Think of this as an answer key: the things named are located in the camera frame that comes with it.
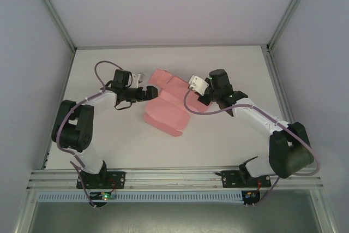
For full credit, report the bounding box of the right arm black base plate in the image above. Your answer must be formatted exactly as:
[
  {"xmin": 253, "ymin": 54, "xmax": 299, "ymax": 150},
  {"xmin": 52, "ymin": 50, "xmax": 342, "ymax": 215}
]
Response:
[{"xmin": 215, "ymin": 170, "xmax": 272, "ymax": 189}]

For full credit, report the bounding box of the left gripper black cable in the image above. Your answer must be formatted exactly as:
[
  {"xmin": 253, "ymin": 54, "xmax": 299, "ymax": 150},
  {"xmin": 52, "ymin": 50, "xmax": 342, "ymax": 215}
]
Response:
[{"xmin": 114, "ymin": 99, "xmax": 137, "ymax": 111}]

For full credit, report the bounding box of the pink cloth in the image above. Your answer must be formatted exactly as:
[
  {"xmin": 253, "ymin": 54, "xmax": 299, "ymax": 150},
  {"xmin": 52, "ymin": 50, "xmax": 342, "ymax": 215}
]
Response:
[{"xmin": 142, "ymin": 68, "xmax": 212, "ymax": 138}]

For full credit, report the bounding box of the aluminium mounting rail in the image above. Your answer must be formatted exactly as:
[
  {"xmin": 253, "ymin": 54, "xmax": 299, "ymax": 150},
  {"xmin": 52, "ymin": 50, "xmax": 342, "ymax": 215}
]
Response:
[{"xmin": 26, "ymin": 165, "xmax": 324, "ymax": 190}]

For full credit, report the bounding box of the grey slotted cable duct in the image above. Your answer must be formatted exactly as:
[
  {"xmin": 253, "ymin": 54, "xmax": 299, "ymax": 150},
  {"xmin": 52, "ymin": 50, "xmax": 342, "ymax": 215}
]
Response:
[{"xmin": 36, "ymin": 191, "xmax": 244, "ymax": 204}]

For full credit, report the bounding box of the aluminium frame post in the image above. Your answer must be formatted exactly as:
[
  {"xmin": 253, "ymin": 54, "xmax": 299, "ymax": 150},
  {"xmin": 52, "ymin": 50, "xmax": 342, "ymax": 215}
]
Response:
[
  {"xmin": 26, "ymin": 0, "xmax": 77, "ymax": 53},
  {"xmin": 265, "ymin": 0, "xmax": 315, "ymax": 51}
]

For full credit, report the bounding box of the aluminium frame crossbar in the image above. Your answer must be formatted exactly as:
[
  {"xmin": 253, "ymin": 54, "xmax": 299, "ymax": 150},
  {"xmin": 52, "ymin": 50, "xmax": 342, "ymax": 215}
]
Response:
[{"xmin": 73, "ymin": 43, "xmax": 269, "ymax": 51}]

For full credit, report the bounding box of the aluminium side rail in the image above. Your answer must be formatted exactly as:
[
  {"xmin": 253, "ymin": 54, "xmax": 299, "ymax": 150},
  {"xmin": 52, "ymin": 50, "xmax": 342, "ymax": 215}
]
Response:
[{"xmin": 261, "ymin": 46, "xmax": 297, "ymax": 124}]

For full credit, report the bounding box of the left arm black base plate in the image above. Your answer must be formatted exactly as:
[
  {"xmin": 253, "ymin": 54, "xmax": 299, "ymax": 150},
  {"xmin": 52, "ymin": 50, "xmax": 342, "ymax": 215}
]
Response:
[{"xmin": 75, "ymin": 170, "xmax": 127, "ymax": 190}]

